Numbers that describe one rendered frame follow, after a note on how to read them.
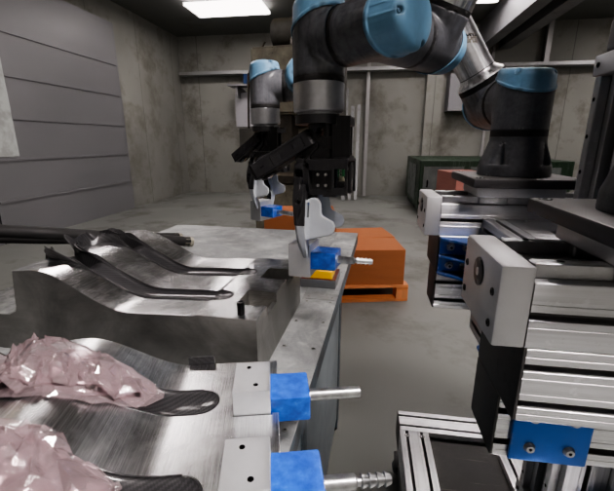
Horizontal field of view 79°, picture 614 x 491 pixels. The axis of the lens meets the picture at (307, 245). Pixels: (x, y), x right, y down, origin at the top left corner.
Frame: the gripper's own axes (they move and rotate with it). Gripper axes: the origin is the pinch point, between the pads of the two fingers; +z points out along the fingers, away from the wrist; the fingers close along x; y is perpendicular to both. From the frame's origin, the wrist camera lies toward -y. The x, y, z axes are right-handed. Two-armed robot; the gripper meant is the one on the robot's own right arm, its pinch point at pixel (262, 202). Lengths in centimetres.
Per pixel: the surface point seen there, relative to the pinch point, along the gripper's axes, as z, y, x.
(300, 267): 3.1, 35.7, -32.2
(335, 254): 1, 41, -30
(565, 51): -173, 33, 806
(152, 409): 10, 38, -61
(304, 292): 15.1, 25.7, -16.8
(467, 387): 95, 45, 90
